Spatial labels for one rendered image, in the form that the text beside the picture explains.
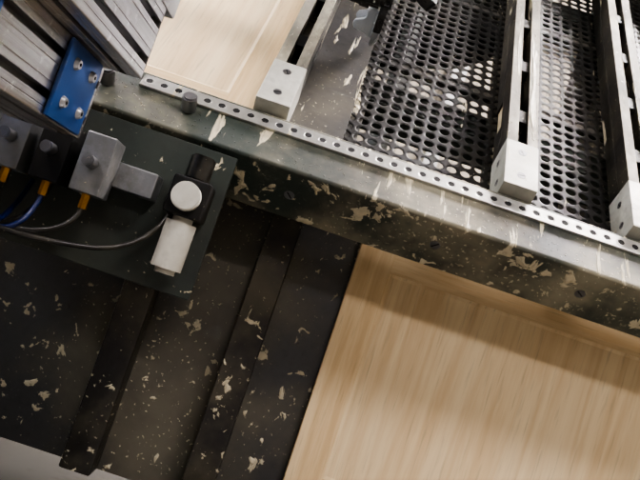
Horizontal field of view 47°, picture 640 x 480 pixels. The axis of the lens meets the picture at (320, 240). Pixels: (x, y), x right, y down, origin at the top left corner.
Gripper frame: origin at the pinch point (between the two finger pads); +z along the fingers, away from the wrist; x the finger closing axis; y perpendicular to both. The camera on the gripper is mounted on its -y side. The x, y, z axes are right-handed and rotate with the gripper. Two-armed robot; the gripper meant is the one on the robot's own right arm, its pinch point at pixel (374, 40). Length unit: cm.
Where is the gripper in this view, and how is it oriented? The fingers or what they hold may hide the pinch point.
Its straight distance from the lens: 161.0
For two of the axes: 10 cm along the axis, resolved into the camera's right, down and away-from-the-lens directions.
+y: -9.5, -3.2, -0.2
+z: -2.4, 6.6, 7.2
